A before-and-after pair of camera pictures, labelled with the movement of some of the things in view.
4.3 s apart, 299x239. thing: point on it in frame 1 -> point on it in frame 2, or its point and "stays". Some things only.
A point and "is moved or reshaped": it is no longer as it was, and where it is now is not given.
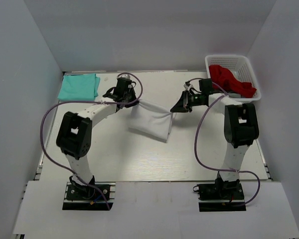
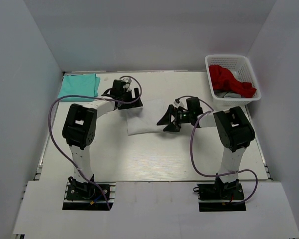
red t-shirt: (225, 78) stays
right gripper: (183, 105) -> (166, 120)
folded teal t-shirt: (82, 87) stays
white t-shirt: (151, 120) is moved or reshaped
